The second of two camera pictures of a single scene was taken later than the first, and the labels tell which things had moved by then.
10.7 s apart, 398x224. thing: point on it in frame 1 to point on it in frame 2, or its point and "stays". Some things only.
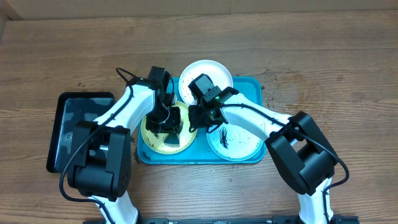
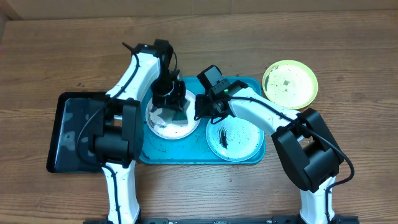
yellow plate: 157,144 to 290,84
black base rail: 254,221 stays
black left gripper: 168,128 to 175,101
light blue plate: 235,144 stays
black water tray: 73,107 stays
